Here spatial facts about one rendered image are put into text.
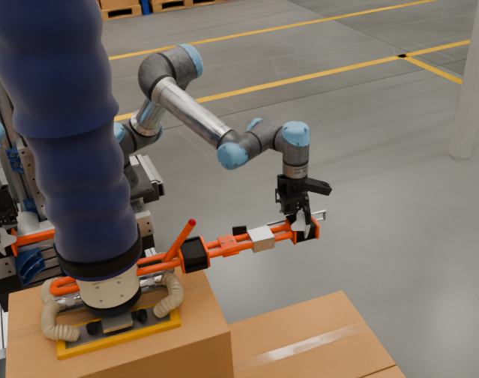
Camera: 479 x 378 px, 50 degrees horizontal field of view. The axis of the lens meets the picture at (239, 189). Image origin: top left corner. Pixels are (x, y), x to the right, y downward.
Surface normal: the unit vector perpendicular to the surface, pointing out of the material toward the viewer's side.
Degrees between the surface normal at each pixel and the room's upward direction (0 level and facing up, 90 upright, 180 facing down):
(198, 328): 0
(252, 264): 0
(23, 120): 63
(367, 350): 0
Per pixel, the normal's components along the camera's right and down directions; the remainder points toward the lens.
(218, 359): 0.33, 0.51
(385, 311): -0.05, -0.83
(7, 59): -0.47, 0.25
